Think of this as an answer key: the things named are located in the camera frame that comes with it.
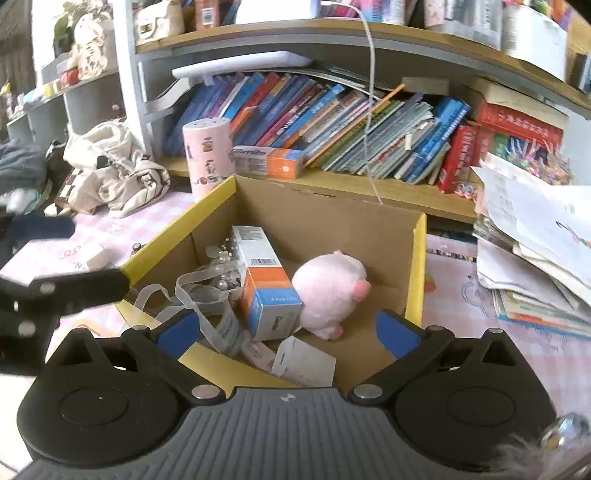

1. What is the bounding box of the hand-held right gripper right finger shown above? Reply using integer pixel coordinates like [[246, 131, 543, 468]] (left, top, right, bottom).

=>
[[348, 310, 527, 402]]

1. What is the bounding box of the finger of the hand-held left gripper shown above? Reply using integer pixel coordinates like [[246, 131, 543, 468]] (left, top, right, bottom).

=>
[[0, 216, 77, 241], [0, 269, 131, 319]]

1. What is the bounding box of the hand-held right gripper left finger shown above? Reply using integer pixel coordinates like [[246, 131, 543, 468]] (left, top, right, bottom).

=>
[[51, 308, 225, 402]]

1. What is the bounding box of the cream rectangular block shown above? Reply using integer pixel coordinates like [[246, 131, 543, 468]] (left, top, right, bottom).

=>
[[85, 242, 114, 271]]

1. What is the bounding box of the grey adhesive tape roll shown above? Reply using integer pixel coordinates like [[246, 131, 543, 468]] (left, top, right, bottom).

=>
[[134, 270, 245, 361]]

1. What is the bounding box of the pearl hair clip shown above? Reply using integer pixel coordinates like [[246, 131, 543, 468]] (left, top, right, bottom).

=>
[[205, 237, 243, 291]]

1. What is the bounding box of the pink plush pig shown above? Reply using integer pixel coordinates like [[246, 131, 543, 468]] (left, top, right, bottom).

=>
[[292, 250, 372, 341]]

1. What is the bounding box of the pink rectangular case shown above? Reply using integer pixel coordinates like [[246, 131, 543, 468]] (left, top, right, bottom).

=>
[[242, 339, 280, 370]]

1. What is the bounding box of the white orange toothpaste box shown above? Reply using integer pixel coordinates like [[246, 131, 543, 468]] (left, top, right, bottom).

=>
[[231, 145, 306, 180], [231, 225, 303, 342]]

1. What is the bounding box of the small white package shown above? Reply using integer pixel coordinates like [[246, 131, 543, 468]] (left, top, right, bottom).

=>
[[271, 336, 336, 387]]

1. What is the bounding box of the yellow cardboard box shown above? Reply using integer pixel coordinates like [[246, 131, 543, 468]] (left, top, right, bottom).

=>
[[115, 174, 428, 388]]

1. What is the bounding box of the pink checkered desktop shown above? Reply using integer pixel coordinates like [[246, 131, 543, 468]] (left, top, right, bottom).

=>
[[0, 185, 591, 462]]

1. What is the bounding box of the grey cloth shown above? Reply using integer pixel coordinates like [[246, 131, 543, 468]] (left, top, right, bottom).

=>
[[0, 141, 47, 195]]

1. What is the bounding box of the black bag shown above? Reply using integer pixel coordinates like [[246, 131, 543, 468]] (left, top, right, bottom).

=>
[[45, 141, 75, 185]]

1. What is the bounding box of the beige cloth bag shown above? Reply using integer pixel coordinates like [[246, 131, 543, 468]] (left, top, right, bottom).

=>
[[64, 119, 171, 219]]

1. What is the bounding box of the white wooden bookshelf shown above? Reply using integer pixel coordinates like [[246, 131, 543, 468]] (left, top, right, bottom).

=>
[[0, 0, 591, 222]]

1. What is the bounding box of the stack of papers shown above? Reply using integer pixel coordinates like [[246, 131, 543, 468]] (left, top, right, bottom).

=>
[[471, 152, 591, 340]]

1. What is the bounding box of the pink cylindrical canister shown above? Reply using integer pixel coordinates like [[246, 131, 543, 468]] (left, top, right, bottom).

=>
[[181, 117, 233, 201]]

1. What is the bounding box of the grey fluffy trim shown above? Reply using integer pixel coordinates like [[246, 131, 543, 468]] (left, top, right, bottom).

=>
[[496, 413, 591, 480]]

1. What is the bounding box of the row of colourful books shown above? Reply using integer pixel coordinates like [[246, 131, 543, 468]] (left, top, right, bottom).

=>
[[161, 71, 571, 195]]

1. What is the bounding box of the cream quilted handbag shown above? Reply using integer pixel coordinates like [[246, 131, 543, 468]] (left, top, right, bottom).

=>
[[134, 0, 185, 44]]

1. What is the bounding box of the white storage container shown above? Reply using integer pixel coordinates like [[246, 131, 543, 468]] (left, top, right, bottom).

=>
[[501, 4, 568, 81]]

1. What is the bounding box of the white cable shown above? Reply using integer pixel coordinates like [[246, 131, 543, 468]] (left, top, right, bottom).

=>
[[323, 0, 384, 206]]

